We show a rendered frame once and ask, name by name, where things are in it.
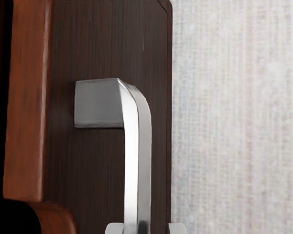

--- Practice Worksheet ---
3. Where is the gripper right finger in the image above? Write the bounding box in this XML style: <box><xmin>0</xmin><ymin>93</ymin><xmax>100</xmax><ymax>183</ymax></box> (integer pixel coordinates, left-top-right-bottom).
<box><xmin>168</xmin><ymin>222</ymin><xmax>182</xmax><ymax>234</ymax></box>

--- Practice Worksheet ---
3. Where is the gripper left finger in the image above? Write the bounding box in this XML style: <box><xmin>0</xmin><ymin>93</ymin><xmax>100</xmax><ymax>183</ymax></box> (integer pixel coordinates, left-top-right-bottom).
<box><xmin>104</xmin><ymin>222</ymin><xmax>126</xmax><ymax>234</ymax></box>

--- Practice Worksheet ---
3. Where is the brown wooden cabinet with drawers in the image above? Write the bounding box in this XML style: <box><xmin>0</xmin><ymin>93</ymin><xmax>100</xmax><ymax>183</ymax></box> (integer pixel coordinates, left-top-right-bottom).
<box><xmin>0</xmin><ymin>0</ymin><xmax>174</xmax><ymax>234</ymax></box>

